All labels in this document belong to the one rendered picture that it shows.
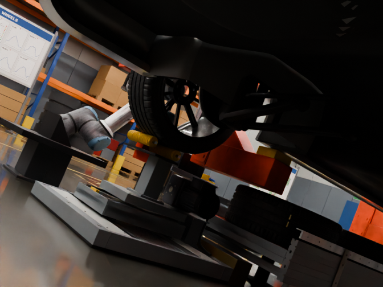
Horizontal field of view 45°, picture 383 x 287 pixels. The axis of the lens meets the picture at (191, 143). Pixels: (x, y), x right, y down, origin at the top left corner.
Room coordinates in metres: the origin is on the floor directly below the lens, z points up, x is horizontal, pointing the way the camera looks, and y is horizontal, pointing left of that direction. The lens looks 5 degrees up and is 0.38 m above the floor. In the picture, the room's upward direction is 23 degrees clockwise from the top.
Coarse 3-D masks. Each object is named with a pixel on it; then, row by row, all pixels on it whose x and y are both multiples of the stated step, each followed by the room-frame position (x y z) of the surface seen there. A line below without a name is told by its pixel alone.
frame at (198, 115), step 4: (128, 80) 2.51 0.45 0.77; (128, 84) 2.49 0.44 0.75; (200, 108) 2.80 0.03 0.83; (196, 112) 2.80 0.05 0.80; (200, 112) 2.77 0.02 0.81; (196, 116) 2.80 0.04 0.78; (200, 116) 2.76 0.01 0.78; (196, 120) 2.77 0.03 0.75; (184, 124) 2.76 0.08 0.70; (188, 124) 2.74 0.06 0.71; (180, 128) 2.71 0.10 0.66; (184, 128) 2.72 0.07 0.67
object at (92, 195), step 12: (84, 192) 2.39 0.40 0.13; (96, 192) 2.29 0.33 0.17; (108, 192) 2.49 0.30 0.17; (96, 204) 2.25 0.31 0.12; (108, 204) 2.19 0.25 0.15; (120, 204) 2.23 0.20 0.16; (132, 204) 2.35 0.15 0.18; (108, 216) 2.21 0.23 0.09; (120, 216) 2.24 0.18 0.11; (132, 216) 2.28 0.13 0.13; (144, 216) 2.32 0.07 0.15; (156, 216) 2.36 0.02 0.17; (156, 228) 2.38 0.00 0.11; (168, 228) 2.42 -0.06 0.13; (180, 228) 2.46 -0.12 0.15
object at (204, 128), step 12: (168, 84) 2.51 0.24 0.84; (180, 84) 2.52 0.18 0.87; (192, 84) 2.56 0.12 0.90; (180, 96) 2.54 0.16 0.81; (192, 96) 2.58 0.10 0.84; (168, 108) 2.55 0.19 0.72; (180, 108) 2.59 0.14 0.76; (168, 120) 2.34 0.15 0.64; (192, 120) 2.66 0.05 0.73; (204, 120) 2.70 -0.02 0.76; (180, 132) 2.40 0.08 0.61; (192, 132) 2.61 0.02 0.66; (204, 132) 2.57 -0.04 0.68; (216, 132) 2.53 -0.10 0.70
